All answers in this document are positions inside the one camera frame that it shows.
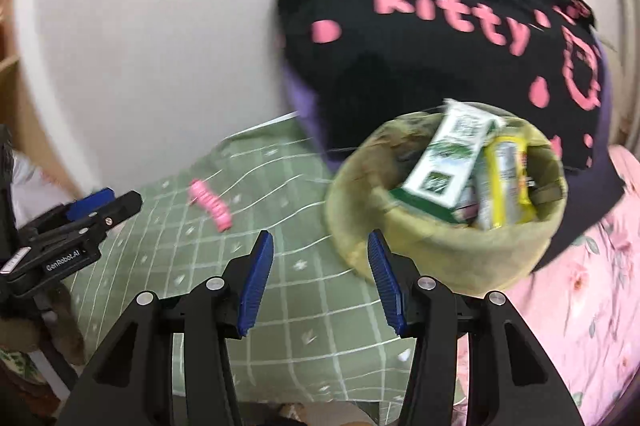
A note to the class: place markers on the black bag with pink print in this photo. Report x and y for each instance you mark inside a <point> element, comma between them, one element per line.
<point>425,71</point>

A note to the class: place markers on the green checked tablecloth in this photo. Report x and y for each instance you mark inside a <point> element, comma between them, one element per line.
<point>300,316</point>

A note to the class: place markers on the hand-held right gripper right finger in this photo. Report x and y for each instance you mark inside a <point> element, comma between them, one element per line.
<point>385,286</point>

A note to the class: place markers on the yellow bordered snack wrapper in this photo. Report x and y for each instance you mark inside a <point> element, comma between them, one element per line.
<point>505,181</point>

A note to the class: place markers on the green white carton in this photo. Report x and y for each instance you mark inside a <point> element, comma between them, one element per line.
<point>445,166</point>

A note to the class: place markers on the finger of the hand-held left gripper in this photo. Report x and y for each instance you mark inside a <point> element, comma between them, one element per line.
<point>92,202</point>
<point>117,208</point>

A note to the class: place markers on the pink floral bedding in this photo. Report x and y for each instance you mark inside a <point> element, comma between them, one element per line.
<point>575,296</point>

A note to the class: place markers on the pink ridged wrapper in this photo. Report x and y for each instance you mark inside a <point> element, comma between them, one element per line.
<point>210,206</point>

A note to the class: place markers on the large white plastic bag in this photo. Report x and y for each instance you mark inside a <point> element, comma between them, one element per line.
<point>40,191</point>

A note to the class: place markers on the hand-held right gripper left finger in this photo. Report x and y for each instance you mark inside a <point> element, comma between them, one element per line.
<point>255,286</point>

